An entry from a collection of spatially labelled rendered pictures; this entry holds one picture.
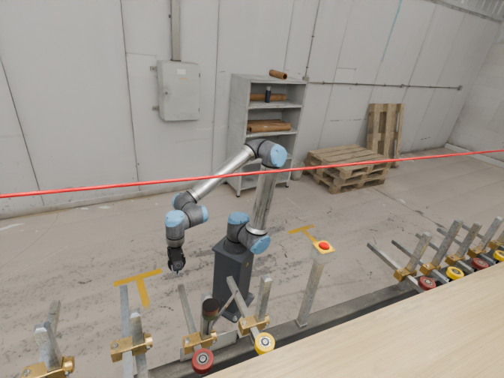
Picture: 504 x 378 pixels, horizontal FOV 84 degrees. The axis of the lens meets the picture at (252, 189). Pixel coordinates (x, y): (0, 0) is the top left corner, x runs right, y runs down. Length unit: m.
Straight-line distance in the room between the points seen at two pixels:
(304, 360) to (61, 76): 3.08
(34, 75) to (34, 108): 0.30
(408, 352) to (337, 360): 0.32
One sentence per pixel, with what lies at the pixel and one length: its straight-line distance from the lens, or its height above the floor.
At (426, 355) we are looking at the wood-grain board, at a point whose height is 0.90.
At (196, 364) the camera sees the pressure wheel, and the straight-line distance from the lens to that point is 1.21.
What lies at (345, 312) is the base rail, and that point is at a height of 0.70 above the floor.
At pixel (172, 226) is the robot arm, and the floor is 1.16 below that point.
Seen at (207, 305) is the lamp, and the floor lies 1.11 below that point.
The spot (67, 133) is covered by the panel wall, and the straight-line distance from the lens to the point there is 3.51.
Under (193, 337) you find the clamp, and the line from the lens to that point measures 1.31.
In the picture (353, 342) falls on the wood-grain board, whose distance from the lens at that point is 1.39.
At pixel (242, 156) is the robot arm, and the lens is 1.63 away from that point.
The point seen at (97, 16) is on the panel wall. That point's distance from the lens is 3.34.
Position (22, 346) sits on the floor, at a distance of 2.63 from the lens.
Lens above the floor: 1.97
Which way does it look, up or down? 28 degrees down
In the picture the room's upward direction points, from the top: 7 degrees clockwise
